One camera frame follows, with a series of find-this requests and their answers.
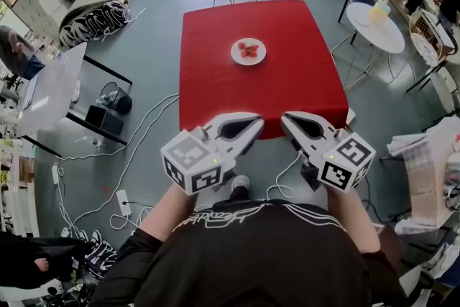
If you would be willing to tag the black mesh waste bin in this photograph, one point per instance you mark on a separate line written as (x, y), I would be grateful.
(120, 102)

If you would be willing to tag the tall cardboard box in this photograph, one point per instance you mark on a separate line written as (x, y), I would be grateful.
(427, 187)

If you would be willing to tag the white plastic chair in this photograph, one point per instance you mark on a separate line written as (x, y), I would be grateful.
(445, 88)

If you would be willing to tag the grey desk with black legs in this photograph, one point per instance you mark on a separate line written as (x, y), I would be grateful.
(54, 90)

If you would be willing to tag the person's left forearm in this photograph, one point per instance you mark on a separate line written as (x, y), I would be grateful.
(169, 215)

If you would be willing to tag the dark-framed window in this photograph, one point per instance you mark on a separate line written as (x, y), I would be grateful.
(9, 7)

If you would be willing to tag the white shelf unit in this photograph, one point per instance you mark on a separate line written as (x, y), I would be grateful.
(14, 187)

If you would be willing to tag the black-white patterned helmet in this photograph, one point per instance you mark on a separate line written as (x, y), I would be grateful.
(102, 255)

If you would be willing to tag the red cloth covered table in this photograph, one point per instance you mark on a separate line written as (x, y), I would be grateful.
(287, 86)

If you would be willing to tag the round white side table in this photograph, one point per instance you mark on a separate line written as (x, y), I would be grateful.
(388, 36)

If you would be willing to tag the checked cloth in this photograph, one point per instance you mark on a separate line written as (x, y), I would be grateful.
(413, 144)

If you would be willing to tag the person's black shirt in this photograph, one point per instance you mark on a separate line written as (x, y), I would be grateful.
(251, 262)

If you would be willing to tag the pile of black patterned bags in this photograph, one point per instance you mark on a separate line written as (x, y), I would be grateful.
(93, 25)

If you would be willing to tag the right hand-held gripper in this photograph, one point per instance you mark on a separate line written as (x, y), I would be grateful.
(345, 161)

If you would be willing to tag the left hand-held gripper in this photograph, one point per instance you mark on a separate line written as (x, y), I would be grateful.
(190, 161)

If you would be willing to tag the clear plastic bottle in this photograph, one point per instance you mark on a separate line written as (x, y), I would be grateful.
(90, 141)

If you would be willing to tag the brown wooden chair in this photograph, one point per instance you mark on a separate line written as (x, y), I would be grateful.
(390, 248)

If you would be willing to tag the pale yellow bottle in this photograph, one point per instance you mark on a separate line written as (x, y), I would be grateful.
(380, 12)

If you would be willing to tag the black box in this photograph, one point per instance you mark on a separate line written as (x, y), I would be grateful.
(104, 118)

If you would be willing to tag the white cabinets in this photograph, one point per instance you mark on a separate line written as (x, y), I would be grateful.
(39, 7)

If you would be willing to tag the white power strip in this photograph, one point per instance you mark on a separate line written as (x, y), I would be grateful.
(351, 116)
(124, 203)

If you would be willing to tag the person's white shoe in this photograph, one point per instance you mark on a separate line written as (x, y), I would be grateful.
(240, 182)

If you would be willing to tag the person's right forearm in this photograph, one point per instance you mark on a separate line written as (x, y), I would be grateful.
(348, 221)

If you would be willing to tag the white round plate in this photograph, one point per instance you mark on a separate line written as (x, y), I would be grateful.
(248, 61)

